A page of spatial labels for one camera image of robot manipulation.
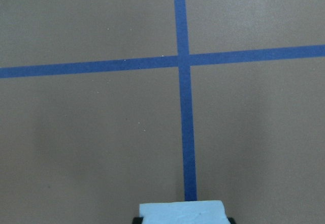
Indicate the light blue foam block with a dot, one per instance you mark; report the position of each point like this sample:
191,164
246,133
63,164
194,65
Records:
184,212

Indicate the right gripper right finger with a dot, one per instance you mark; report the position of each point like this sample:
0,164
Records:
231,220

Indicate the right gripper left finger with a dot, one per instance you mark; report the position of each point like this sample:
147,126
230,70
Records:
137,220

